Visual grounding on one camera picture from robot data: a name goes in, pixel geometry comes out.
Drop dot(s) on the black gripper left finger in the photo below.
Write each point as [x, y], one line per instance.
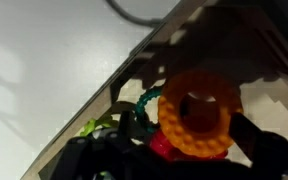
[124, 140]

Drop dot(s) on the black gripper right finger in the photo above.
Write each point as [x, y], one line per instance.
[267, 146]

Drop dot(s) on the light wooden tray box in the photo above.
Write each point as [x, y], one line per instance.
[94, 110]

